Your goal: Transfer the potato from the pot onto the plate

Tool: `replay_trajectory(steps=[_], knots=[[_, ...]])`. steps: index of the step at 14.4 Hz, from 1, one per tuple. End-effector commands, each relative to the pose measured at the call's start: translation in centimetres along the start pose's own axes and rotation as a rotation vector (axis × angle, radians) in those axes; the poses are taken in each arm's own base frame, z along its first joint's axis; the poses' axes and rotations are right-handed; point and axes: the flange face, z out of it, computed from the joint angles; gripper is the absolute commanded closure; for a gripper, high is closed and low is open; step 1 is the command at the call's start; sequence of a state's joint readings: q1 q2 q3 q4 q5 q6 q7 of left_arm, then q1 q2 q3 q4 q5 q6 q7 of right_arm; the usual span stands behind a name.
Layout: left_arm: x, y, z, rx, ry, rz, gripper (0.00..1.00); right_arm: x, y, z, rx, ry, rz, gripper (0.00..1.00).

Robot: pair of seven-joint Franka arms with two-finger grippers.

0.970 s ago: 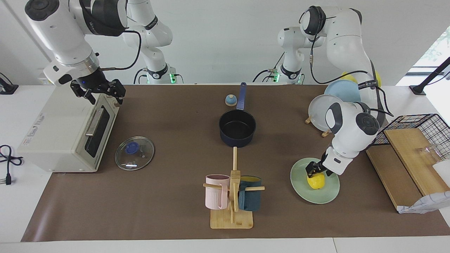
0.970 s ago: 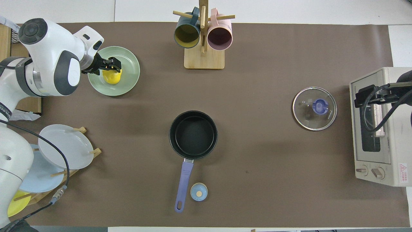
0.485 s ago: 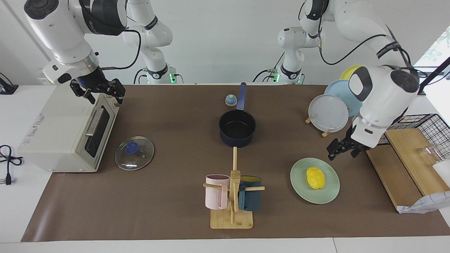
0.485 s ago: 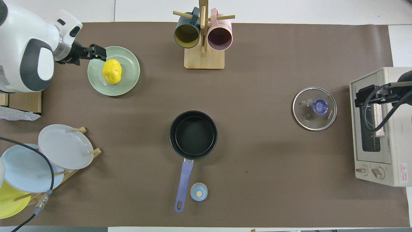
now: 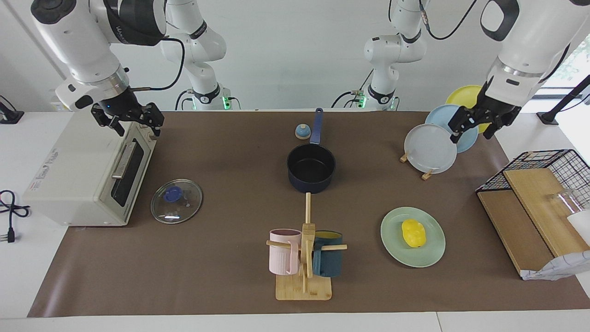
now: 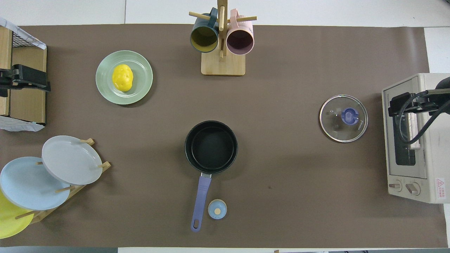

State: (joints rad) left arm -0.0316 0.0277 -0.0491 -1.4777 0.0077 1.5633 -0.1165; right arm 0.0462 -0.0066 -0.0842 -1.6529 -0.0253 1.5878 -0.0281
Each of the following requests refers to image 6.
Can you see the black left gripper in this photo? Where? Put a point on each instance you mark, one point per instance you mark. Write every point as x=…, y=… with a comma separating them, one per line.
x=6, y=82

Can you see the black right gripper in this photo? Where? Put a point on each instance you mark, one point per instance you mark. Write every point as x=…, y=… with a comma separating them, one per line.
x=427, y=103

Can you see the glass pot lid blue knob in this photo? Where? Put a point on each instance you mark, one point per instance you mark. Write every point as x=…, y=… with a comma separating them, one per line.
x=342, y=119

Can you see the yellow potato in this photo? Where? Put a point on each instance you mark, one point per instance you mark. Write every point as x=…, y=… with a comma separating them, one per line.
x=122, y=78

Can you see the grey plate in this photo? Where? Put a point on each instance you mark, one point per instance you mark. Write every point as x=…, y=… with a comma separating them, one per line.
x=70, y=160

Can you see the light blue plate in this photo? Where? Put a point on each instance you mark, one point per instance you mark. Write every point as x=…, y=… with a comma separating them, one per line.
x=28, y=186

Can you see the mint green plate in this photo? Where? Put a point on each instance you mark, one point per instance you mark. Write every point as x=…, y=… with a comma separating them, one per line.
x=140, y=89

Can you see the wooden plate rack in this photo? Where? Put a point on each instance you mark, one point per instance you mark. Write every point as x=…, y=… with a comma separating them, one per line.
x=65, y=189

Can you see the yellow plate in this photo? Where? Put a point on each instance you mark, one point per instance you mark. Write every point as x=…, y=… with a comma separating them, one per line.
x=8, y=221

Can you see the white checkered cloth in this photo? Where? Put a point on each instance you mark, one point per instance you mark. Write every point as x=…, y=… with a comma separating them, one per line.
x=26, y=35
x=21, y=124

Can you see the cream toaster oven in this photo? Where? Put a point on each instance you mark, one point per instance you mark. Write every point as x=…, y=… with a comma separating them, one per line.
x=430, y=182

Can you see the brown table mat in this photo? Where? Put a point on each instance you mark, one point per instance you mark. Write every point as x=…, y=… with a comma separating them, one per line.
x=299, y=193

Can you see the pink ribbed mug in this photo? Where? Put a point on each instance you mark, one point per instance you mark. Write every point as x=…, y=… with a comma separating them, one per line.
x=240, y=42

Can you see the dark blue mug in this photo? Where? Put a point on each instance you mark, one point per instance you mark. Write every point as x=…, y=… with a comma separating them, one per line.
x=204, y=38

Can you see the wooden mug tree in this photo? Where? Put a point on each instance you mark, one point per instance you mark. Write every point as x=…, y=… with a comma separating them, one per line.
x=223, y=65

